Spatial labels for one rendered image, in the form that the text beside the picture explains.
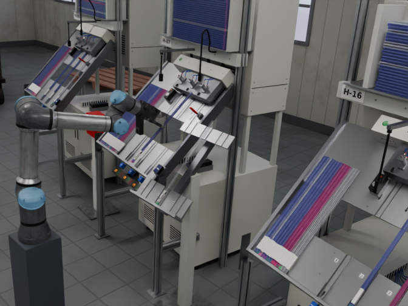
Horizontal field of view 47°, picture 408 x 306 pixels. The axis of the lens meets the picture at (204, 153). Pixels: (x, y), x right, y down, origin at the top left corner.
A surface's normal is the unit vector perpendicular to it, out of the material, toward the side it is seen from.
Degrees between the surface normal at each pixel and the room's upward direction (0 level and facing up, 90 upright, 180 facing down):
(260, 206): 90
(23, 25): 90
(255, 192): 90
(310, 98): 90
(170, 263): 0
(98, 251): 0
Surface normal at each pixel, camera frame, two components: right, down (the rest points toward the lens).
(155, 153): -0.50, -0.56
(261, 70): 0.60, 0.32
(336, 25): -0.69, 0.22
